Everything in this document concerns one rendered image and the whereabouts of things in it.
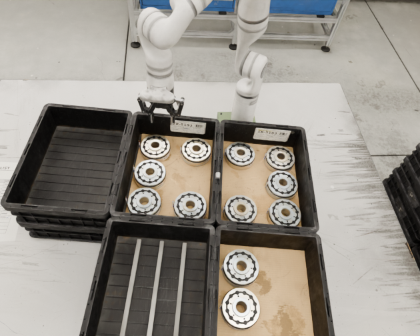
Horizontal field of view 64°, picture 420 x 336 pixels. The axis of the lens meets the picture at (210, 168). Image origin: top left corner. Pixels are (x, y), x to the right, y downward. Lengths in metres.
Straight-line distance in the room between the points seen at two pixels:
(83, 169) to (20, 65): 1.93
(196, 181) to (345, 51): 2.50
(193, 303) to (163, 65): 0.64
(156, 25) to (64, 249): 0.77
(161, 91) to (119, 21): 2.46
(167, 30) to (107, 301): 0.71
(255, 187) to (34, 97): 1.04
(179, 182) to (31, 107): 0.78
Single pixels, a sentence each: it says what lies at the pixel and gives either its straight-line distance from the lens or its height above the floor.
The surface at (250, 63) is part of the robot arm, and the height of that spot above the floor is 1.06.
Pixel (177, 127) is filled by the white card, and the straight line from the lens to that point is 1.21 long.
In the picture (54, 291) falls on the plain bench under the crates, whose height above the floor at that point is 0.70.
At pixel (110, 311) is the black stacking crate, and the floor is 0.83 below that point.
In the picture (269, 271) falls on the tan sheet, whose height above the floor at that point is 0.83.
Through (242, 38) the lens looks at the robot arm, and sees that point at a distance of 1.12.
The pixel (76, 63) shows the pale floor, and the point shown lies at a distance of 2.94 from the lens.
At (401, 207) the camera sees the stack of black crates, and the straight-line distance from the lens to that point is 2.05.
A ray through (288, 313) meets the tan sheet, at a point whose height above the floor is 0.83.
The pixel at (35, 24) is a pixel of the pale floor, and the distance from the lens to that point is 3.44.
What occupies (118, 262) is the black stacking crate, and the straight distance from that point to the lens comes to 1.04.
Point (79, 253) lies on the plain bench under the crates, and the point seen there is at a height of 0.70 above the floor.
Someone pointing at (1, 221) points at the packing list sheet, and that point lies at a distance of 1.35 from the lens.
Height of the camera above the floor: 1.80
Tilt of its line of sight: 56 degrees down
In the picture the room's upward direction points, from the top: 8 degrees clockwise
